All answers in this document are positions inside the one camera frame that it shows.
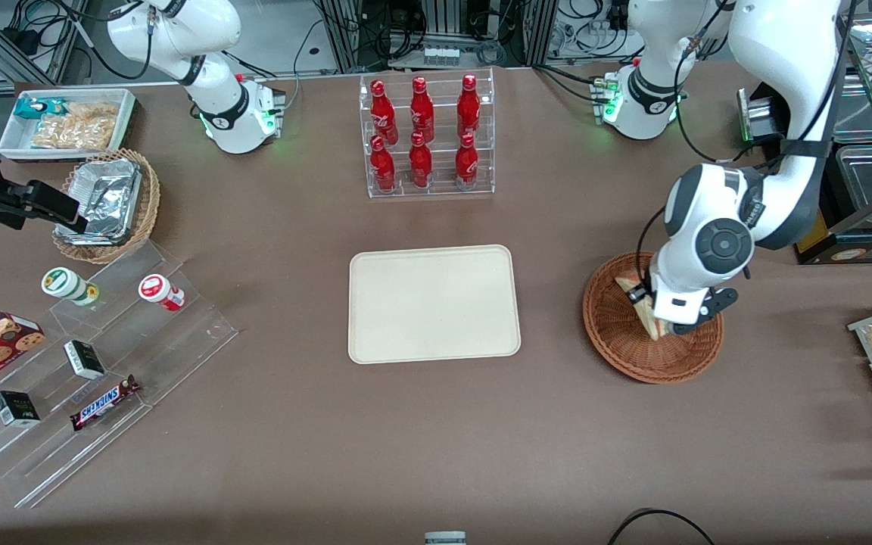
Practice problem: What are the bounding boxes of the triangular white sandwich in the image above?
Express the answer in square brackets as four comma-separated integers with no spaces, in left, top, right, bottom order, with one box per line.
[615,276,672,342]

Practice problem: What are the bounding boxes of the brown round wicker basket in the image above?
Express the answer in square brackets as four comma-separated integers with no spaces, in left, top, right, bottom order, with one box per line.
[583,251,725,385]

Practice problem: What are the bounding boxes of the light wicker basket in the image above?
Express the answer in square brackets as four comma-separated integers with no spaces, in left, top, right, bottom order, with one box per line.
[51,148,161,265]

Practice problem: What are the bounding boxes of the cream plastic tray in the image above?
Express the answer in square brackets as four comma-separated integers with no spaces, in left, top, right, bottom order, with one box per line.
[347,244,522,366]

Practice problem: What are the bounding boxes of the aluminium foil container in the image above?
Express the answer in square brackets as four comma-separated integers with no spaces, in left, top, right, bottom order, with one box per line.
[56,157,142,245]

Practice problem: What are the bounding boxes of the white rectangular plastic bin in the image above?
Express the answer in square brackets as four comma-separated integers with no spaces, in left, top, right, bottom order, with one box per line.
[0,88,139,163]

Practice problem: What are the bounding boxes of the clear bag of crackers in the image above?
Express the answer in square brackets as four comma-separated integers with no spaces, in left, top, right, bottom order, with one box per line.
[64,101,120,126]
[30,116,116,151]

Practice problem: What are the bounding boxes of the green capped white bottle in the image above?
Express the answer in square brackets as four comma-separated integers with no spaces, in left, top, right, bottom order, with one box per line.
[41,266,101,307]

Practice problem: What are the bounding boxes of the teal snack packet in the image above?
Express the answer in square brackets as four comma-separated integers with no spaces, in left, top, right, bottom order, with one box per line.
[14,97,70,122]

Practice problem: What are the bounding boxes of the red capped white bottle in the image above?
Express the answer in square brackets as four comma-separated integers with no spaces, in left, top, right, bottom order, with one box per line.
[138,273,187,313]

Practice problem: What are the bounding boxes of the small black box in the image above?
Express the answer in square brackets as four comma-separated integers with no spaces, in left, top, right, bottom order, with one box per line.
[0,390,42,428]
[63,339,107,381]

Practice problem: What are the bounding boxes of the clear acrylic stepped shelf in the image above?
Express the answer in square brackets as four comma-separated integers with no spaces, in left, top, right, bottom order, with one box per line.
[0,241,239,510]

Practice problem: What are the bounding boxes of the silver metal box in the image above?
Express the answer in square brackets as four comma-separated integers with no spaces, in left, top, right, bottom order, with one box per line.
[737,87,789,145]

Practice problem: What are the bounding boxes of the Snickers chocolate bar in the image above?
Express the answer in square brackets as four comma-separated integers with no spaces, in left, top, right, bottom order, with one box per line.
[70,375,141,432]

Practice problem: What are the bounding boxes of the red soda bottle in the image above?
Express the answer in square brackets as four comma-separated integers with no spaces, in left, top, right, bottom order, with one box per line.
[369,135,397,193]
[410,76,436,144]
[408,131,434,189]
[370,79,400,145]
[454,132,480,187]
[456,73,482,140]

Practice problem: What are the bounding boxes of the clear acrylic bottle rack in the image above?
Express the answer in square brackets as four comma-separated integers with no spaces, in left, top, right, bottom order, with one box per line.
[358,67,496,200]

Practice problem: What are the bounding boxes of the aluminium frame rail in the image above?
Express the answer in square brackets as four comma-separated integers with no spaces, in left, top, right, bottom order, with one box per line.
[0,0,90,86]

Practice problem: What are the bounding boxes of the black cable loop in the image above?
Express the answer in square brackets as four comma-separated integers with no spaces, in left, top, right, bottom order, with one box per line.
[606,508,718,545]

